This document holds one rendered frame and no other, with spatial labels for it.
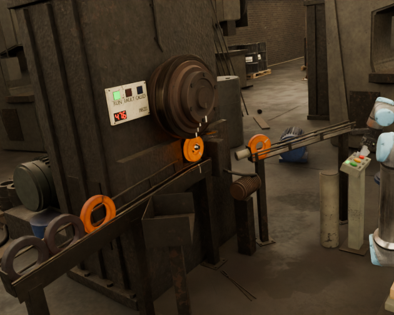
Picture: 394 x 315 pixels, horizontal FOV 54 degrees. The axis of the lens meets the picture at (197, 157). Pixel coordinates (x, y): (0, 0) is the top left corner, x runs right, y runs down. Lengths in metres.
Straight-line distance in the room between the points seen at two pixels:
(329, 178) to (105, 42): 1.56
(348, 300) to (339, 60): 2.94
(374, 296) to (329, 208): 0.60
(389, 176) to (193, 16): 1.45
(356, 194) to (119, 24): 1.71
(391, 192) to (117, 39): 1.44
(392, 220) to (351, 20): 3.01
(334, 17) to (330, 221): 2.59
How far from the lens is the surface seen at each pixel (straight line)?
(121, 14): 2.08
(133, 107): 2.07
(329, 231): 2.75
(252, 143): 2.56
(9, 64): 6.07
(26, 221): 3.26
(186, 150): 2.22
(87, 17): 1.97
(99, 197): 1.83
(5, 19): 6.25
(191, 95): 2.07
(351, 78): 4.64
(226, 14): 10.08
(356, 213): 2.68
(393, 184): 1.79
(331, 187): 2.62
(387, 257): 2.08
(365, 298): 2.41
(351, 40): 4.61
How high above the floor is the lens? 1.44
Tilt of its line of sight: 17 degrees down
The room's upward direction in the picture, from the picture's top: 6 degrees counter-clockwise
